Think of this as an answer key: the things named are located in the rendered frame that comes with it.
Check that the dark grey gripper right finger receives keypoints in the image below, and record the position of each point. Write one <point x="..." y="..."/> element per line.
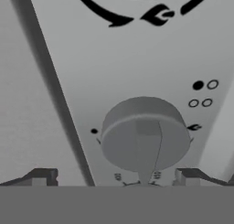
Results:
<point x="195" y="176"/>

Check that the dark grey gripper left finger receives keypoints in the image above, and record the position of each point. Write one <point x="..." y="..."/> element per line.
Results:
<point x="42" y="174"/>

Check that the grey round hob knob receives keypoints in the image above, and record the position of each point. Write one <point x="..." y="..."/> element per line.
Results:
<point x="145" y="136"/>

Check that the pale grey hob control panel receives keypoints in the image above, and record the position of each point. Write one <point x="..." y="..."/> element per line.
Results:
<point x="131" y="66"/>

